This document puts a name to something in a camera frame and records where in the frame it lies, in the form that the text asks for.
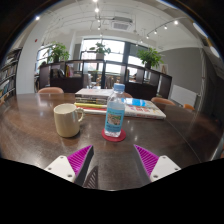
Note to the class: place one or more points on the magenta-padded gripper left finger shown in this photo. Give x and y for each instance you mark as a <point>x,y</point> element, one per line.
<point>61,166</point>

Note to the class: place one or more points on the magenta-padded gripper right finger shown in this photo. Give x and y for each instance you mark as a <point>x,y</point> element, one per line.
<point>163,166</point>

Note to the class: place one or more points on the clear water bottle blue cap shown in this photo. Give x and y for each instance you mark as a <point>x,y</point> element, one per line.
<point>114,116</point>

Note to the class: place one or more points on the cream ceramic mug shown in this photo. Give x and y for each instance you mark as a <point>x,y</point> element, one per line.
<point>66,120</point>

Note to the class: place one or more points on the flat round red coaster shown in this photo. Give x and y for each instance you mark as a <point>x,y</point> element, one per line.
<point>113,138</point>

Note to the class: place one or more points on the large white book blue patch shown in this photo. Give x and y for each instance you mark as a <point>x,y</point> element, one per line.
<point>146,109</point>

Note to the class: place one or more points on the red and white book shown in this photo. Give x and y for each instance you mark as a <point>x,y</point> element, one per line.
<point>95,110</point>

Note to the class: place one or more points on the yellow-spined book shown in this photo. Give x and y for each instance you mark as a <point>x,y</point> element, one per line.
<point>88,105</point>

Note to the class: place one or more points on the dark-spined book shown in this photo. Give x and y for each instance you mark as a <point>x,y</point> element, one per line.
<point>90,100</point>

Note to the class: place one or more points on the group of orange chairs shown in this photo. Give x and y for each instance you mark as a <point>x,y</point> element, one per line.
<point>50,90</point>

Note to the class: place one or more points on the white-covered book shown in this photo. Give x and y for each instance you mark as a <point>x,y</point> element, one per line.
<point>93,92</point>

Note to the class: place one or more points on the black open shelf unit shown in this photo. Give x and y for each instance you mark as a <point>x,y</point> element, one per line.
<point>140,85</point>

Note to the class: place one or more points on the tall bookshelf with books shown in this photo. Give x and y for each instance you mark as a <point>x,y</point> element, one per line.
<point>8,76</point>

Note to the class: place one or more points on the potted green plant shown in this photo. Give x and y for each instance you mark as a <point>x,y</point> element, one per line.
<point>150,57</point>
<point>100,49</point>
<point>58,51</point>

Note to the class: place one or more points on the group of round ceiling panels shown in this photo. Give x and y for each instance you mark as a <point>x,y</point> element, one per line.
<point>214,50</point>

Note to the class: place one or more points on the ceiling air conditioner unit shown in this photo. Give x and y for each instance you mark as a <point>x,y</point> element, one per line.
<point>121,24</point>

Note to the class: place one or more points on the group of ceiling spotlights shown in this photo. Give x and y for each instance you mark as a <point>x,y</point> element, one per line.
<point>96,10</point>

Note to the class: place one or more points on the white wall board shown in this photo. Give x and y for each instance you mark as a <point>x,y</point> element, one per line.
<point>184,96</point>

